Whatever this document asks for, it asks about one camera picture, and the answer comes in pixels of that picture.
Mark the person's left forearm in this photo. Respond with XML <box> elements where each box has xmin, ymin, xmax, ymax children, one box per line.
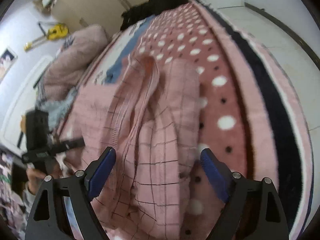
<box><xmin>22</xmin><ymin>181</ymin><xmax>38</xmax><ymax>206</ymax></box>

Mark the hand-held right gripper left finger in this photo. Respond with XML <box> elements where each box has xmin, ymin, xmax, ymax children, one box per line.
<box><xmin>24</xmin><ymin>147</ymin><xmax>117</xmax><ymax>240</ymax></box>

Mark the white headboard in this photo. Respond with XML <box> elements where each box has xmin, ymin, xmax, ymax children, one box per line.
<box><xmin>0</xmin><ymin>55</ymin><xmax>54</xmax><ymax>148</ymax></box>

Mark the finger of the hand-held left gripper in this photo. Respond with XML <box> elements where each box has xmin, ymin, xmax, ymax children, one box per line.
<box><xmin>53</xmin><ymin>138</ymin><xmax>86</xmax><ymax>155</ymax></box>

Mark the yellow guitar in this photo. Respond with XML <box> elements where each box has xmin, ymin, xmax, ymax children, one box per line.
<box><xmin>24</xmin><ymin>22</ymin><xmax>69</xmax><ymax>52</ymax></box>

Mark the printed blanket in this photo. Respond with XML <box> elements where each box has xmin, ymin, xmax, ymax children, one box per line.
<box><xmin>60</xmin><ymin>0</ymin><xmax>313</xmax><ymax>240</ymax></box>

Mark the pink striped duvet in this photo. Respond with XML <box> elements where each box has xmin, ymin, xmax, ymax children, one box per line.
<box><xmin>37</xmin><ymin>24</ymin><xmax>108</xmax><ymax>103</ymax></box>

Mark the light blue cloth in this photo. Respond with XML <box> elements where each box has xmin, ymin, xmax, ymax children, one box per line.
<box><xmin>41</xmin><ymin>87</ymin><xmax>78</xmax><ymax>130</ymax></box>

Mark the wall poster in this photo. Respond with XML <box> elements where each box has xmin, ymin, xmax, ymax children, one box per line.
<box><xmin>0</xmin><ymin>47</ymin><xmax>19</xmax><ymax>83</ymax></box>

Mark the black clothing pile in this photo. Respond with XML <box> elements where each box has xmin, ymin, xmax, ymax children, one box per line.
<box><xmin>120</xmin><ymin>0</ymin><xmax>189</xmax><ymax>31</ymax></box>

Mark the cluttered shelf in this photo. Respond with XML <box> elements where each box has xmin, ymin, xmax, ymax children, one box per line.
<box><xmin>0</xmin><ymin>147</ymin><xmax>28</xmax><ymax>230</ymax></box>

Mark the cream wardrobe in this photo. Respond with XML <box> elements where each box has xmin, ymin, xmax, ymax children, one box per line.
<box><xmin>32</xmin><ymin>0</ymin><xmax>190</xmax><ymax>38</ymax></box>

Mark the person's left hand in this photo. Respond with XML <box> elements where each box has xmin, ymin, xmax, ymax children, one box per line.
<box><xmin>26</xmin><ymin>165</ymin><xmax>63</xmax><ymax>188</ymax></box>

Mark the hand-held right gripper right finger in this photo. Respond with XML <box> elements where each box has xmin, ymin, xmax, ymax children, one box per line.
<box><xmin>200</xmin><ymin>148</ymin><xmax>290</xmax><ymax>240</ymax></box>

